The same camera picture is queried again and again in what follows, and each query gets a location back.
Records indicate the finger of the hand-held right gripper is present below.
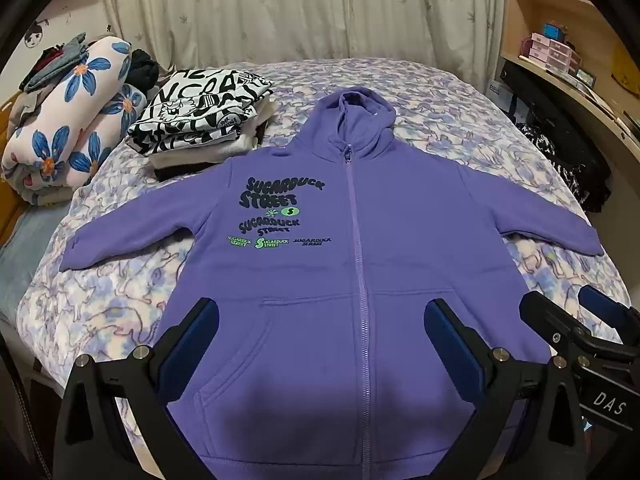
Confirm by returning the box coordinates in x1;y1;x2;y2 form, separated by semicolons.
579;285;640;334
519;291;640;362

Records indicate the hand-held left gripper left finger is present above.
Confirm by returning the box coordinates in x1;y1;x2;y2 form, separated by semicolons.
52;298;217;480

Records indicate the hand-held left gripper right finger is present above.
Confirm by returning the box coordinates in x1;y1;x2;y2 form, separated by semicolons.
424;298;588;480

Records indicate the purple zip hoodie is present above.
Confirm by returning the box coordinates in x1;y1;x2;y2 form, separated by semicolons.
59;87;604;480

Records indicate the stack of folded clothes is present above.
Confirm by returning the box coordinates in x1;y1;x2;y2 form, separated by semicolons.
149;100;279;182

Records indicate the grey clothes pile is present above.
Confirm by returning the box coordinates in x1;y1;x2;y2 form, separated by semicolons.
20;32;102;94

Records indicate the black patterned cloth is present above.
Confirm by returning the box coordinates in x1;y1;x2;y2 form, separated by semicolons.
515;122;614;214

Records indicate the light blue bed sheet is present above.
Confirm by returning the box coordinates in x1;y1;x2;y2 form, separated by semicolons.
0;204;67;322

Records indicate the wooden shelf unit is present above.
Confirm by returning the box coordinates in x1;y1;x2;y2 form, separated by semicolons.
499;0;640;162

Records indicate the black and white printed garment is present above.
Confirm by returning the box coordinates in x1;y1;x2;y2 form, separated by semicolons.
126;67;275;159

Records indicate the purple floral bed blanket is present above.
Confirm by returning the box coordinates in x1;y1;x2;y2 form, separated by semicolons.
20;57;632;480

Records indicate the rolled blanket with blue flowers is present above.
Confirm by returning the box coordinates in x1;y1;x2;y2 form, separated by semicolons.
0;37;149;197

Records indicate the stack of pink boxes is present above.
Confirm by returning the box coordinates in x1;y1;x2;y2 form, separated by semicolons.
519;32;584;77

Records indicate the white patterned curtain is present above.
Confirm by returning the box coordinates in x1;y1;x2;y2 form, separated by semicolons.
97;0;512;92

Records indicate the round face wall sticker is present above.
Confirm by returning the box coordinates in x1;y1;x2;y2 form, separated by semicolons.
23;20;52;49

